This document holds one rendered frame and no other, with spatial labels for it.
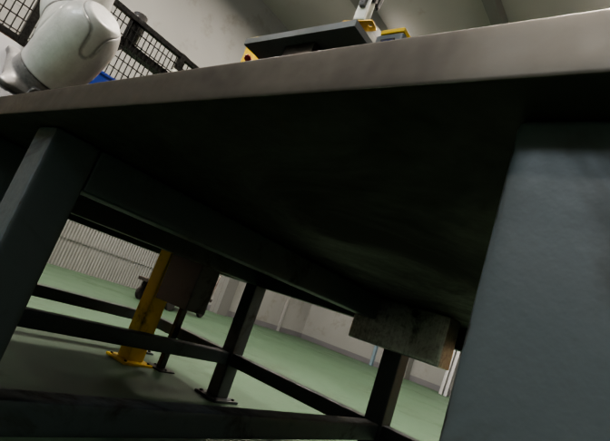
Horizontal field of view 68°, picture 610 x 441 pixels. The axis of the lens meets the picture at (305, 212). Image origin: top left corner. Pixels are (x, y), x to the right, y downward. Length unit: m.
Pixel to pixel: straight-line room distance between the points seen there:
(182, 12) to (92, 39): 8.24
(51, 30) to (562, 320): 1.23
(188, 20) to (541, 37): 9.32
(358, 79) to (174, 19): 9.07
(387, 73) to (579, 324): 0.18
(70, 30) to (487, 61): 1.10
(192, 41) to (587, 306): 9.37
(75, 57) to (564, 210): 1.17
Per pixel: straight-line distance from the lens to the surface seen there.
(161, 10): 9.25
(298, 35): 1.21
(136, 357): 2.63
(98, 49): 1.29
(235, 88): 0.42
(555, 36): 0.29
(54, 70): 1.31
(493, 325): 0.27
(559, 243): 0.27
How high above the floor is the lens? 0.50
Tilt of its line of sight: 13 degrees up
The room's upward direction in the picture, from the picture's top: 19 degrees clockwise
